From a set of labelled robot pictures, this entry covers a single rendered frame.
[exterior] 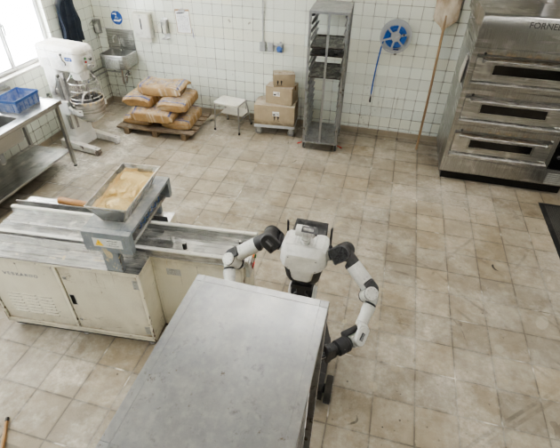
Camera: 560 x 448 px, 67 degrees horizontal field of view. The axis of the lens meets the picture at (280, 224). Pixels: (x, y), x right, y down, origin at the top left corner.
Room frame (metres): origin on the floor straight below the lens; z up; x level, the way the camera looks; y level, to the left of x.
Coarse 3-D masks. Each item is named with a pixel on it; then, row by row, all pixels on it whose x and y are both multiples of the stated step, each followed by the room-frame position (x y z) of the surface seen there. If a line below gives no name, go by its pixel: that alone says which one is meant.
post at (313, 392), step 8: (320, 304) 0.95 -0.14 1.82; (328, 304) 0.95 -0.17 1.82; (320, 344) 0.93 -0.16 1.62; (320, 352) 0.93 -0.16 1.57; (320, 360) 0.93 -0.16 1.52; (312, 384) 0.94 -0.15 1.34; (312, 392) 0.94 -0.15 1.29; (312, 400) 0.93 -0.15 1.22; (312, 408) 0.93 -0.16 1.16; (312, 416) 0.93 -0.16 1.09; (312, 424) 0.93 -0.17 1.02; (304, 440) 0.94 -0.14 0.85
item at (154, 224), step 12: (12, 204) 2.71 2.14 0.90; (60, 216) 2.63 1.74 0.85; (72, 216) 2.61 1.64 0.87; (84, 216) 2.60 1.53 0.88; (156, 228) 2.52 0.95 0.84; (168, 228) 2.50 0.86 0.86; (180, 228) 2.49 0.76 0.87; (192, 228) 2.47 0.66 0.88; (204, 228) 2.46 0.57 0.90; (216, 228) 2.46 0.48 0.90
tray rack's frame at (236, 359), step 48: (192, 288) 1.01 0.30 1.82; (240, 288) 1.01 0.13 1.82; (192, 336) 0.81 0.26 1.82; (240, 336) 0.81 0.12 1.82; (288, 336) 0.81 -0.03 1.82; (144, 384) 0.64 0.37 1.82; (192, 384) 0.64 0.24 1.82; (240, 384) 0.65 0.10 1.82; (288, 384) 0.65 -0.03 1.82; (144, 432) 0.51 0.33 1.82; (192, 432) 0.51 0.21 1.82; (240, 432) 0.51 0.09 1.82; (288, 432) 0.52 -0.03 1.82
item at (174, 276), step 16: (176, 240) 2.39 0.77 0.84; (192, 240) 2.39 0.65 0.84; (208, 240) 2.40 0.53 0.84; (224, 240) 2.40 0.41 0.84; (160, 272) 2.20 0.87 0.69; (176, 272) 2.18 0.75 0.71; (192, 272) 2.16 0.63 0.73; (208, 272) 2.15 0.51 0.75; (240, 272) 2.11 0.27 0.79; (160, 288) 2.20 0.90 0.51; (176, 288) 2.19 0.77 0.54; (176, 304) 2.19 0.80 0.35
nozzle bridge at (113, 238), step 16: (160, 176) 2.74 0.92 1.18; (160, 192) 2.54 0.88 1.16; (144, 208) 2.32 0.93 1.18; (160, 208) 2.71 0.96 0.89; (96, 224) 2.14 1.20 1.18; (112, 224) 2.14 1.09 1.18; (128, 224) 2.14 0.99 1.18; (144, 224) 2.31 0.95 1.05; (96, 240) 2.05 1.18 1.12; (112, 240) 2.04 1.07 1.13; (128, 240) 2.02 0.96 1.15; (112, 256) 2.04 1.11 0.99
